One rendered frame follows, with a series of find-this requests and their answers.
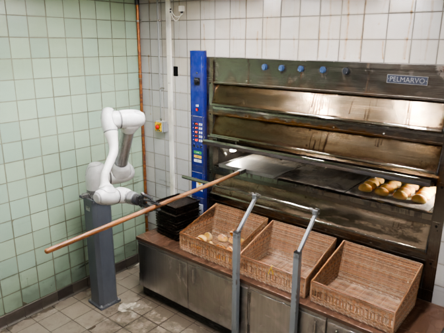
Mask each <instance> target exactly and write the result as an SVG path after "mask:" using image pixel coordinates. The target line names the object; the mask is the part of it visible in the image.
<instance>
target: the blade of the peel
mask: <svg viewBox="0 0 444 333"><path fill-rule="evenodd" d="M219 167H223V168H229V169H232V170H240V169H242V168H245V169H246V172H247V173H250V174H255V175H259V176H265V177H268V178H275V177H277V176H279V175H281V174H283V173H285V172H288V171H290V170H292V169H294V167H290V166H284V165H278V164H274V163H268V162H264V161H258V160H254V159H248V158H244V157H243V158H239V159H235V160H232V161H227V162H224V163H219Z"/></svg>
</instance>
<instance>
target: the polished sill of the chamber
mask: <svg viewBox="0 0 444 333"><path fill-rule="evenodd" d="M213 170H217V171H220V172H226V173H229V174H232V173H234V172H236V170H232V169H229V168H223V167H220V166H219V165H213ZM237 176H243V177H246V178H251V179H255V180H259V181H263V182H268V183H271V184H277V185H280V186H285V187H288V188H294V189H297V190H302V191H306V192H310V193H314V194H319V195H322V196H328V197H331V198H336V199H339V200H345V201H348V202H353V203H357V204H361V205H367V206H370V207H376V208H379V209H384V210H387V211H393V212H396V213H401V214H405V215H409V216H413V217H418V218H421V219H427V220H430V221H431V219H432V214H433V212H431V211H426V210H422V209H417V208H413V207H408V206H405V205H399V204H395V203H390V202H384V201H381V200H376V199H372V198H366V197H363V196H357V195H354V194H349V193H345V192H339V191H336V190H331V189H327V188H321V187H318V186H313V185H309V184H303V183H300V182H295V181H291V180H286V179H282V178H277V177H275V178H268V177H265V176H259V175H255V174H250V173H247V172H246V173H244V174H241V175H237Z"/></svg>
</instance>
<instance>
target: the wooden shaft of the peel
mask: <svg viewBox="0 0 444 333"><path fill-rule="evenodd" d="M239 174H240V172H239V171H236V172H234V173H232V174H229V175H227V176H224V177H222V178H219V179H217V180H214V181H212V182H209V183H207V184H204V185H202V186H199V187H197V188H194V189H193V190H190V191H187V192H184V193H183V194H180V195H177V196H175V197H173V198H170V199H167V200H165V201H163V202H160V204H161V205H152V206H150V207H147V208H145V209H142V210H140V211H137V212H135V213H132V214H130V215H127V216H125V217H123V218H121V219H118V220H115V221H113V222H111V223H108V224H105V225H103V226H101V227H98V228H95V229H93V230H91V231H88V232H86V233H83V234H81V235H78V236H76V237H73V238H71V239H68V240H65V241H63V242H61V243H58V244H56V245H53V246H51V247H49V248H46V249H45V250H44V252H45V253H46V254H49V253H51V252H54V251H56V250H59V249H61V248H63V247H65V246H68V245H70V244H73V243H75V242H78V241H81V240H83V239H85V238H87V237H90V236H92V235H95V234H97V233H99V232H102V231H105V230H107V229H109V228H111V227H114V226H116V225H119V224H121V223H124V222H126V221H129V220H130V219H133V218H135V217H138V216H140V215H143V214H145V213H148V212H150V211H153V210H154V209H157V208H160V207H162V206H164V205H167V204H169V203H172V202H175V201H176V200H179V199H181V198H184V197H186V196H189V195H191V194H194V193H196V192H199V191H200V190H203V189H205V188H208V187H210V186H212V185H215V184H218V183H220V182H222V181H224V180H227V179H229V178H232V177H234V176H237V175H239Z"/></svg>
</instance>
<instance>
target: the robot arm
mask: <svg viewBox="0 0 444 333"><path fill-rule="evenodd" d="M100 120H101V125H102V130H103V132H104V135H105V138H106V140H107V142H108V145H109V154H108V156H107V159H106V162H105V164H103V163H100V162H92V163H89V165H88V166H87V169H86V173H85V182H86V187H87V192H85V193H82V198H90V199H91V200H94V201H95V202H96V203H97V204H100V205H113V204H131V205H138V206H140V207H141V208H142V209H145V208H144V207H143V206H145V207H150V205H148V204H147V203H146V202H151V204H154V205H161V203H158V202H157V201H155V200H153V197H152V196H149V195H147V194H145V193H144V192H142V193H140V194H141V195H139V194H138V193H136V192H133V191H131V190H130V189H127V188H123V187H118V188H114V187H113V185H112V184H120V183H123V182H127V181H129V180H131V179H132V178H133V177H134V174H135V171H134V168H133V166H132V165H131V164H130V163H129V162H128V158H129V155H130V149H131V144H132V140H133V135H134V133H135V132H136V131H137V130H138V129H139V127H141V126H143V125H144V123H145V115H144V113H142V112H141V111H139V110H119V111H114V109H113V108H110V107H107V108H104V109H102V113H101V117H100ZM118 129H120V130H121V132H120V138H119V142H118ZM144 197H145V198H144ZM147 198H148V199H147Z"/></svg>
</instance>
